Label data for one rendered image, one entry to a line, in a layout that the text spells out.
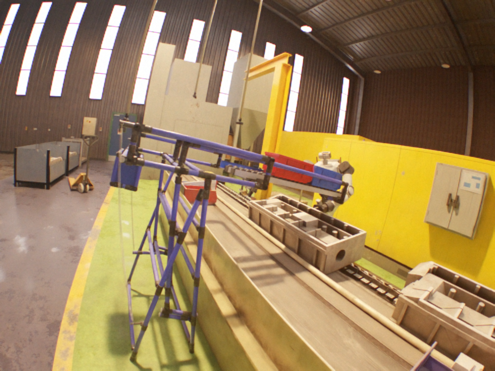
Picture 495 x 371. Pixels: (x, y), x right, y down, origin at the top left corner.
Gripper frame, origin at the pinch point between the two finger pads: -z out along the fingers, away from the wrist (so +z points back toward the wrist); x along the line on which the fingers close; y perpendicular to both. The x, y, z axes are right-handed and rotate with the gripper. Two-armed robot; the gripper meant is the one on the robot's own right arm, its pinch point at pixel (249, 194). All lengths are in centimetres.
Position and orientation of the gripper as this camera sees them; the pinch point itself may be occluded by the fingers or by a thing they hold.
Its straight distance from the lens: 228.0
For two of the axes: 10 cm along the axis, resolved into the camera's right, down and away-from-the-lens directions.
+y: 7.3, 4.8, 4.8
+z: 5.2, -8.5, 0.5
